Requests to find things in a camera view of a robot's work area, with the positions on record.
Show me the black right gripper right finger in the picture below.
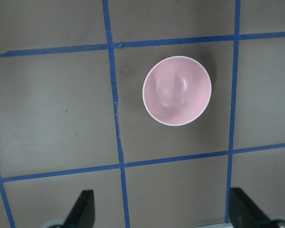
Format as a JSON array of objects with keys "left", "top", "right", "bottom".
[{"left": 228, "top": 187, "right": 285, "bottom": 228}]

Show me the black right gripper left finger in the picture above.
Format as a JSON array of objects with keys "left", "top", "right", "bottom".
[{"left": 63, "top": 190, "right": 95, "bottom": 228}]

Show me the pink bowl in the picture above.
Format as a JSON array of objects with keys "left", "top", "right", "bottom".
[{"left": 142, "top": 56, "right": 212, "bottom": 126}]

